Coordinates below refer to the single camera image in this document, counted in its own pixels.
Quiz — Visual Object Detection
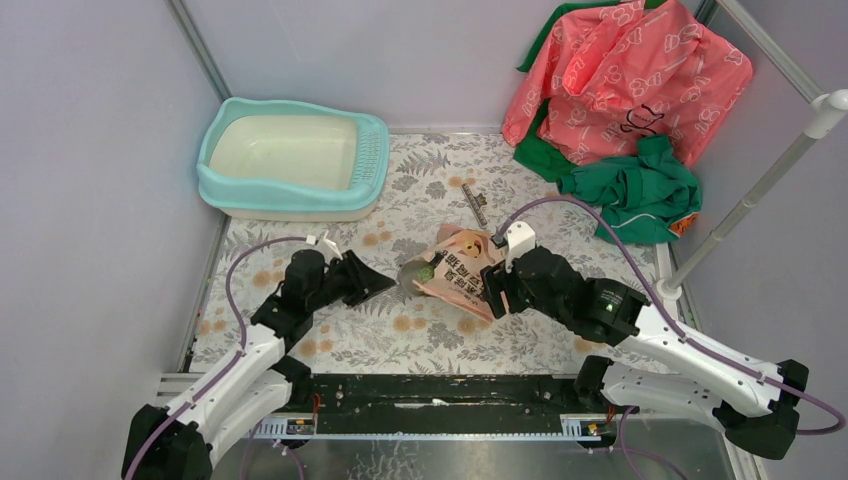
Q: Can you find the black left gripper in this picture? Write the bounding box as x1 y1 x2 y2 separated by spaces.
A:
308 250 396 313

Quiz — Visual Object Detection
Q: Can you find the pink cat litter bag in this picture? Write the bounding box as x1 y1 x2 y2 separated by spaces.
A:
411 224 503 323

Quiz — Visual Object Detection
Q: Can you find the silver metal scoop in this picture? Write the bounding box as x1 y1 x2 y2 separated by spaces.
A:
397 260 436 297

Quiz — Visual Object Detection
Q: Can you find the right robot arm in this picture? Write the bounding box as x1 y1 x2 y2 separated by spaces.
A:
481 247 809 460

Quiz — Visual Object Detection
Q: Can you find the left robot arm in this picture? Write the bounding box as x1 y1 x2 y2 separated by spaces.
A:
121 249 395 479

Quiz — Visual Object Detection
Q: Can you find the green cat litter pile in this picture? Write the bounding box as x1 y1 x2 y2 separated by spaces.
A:
416 265 435 283

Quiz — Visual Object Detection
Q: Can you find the teal litter box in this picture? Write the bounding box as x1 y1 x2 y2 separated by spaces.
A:
196 97 389 222

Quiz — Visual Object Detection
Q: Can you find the floral patterned table mat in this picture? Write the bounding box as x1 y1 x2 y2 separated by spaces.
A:
186 133 659 374

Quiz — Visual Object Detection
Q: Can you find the green cloth garment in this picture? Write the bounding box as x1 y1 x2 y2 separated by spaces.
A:
513 2 702 244

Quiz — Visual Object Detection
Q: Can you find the pink printed garment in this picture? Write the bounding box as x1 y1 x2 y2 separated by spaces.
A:
502 1 753 167

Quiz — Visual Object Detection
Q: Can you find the white pipe rack stand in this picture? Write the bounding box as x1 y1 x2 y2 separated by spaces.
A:
654 89 848 313

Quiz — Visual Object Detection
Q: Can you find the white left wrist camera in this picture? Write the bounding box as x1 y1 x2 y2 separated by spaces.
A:
304 231 343 264

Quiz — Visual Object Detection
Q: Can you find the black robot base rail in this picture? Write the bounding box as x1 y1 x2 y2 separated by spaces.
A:
272 374 624 437

